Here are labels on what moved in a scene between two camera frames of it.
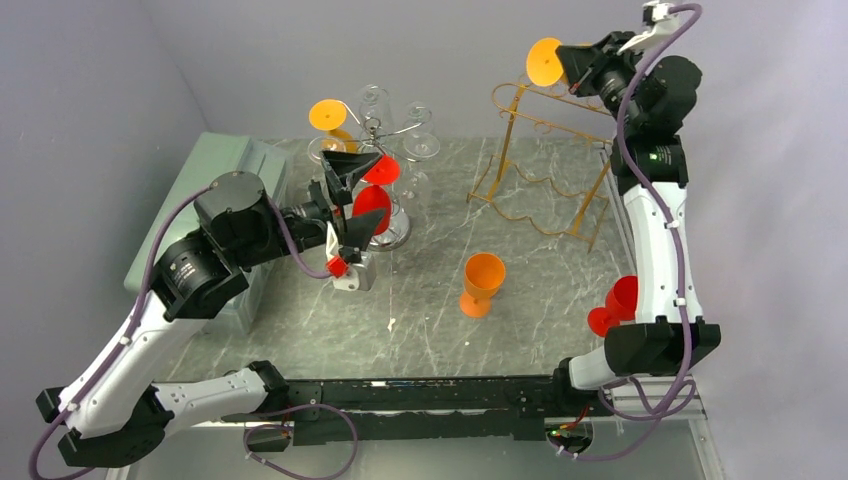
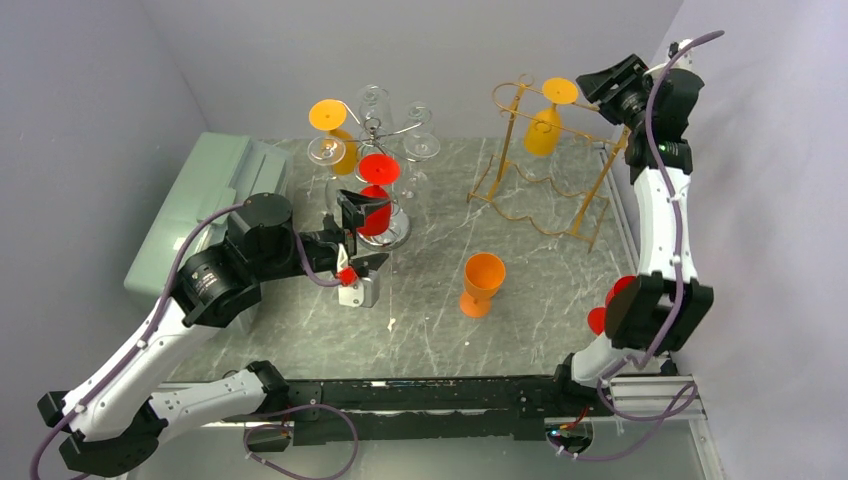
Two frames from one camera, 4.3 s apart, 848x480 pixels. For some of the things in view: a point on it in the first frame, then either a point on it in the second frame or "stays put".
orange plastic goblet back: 542,64 -> 542,130
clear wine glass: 319,144 stays put
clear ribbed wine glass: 375,118 stays put
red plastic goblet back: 375,198 stays put
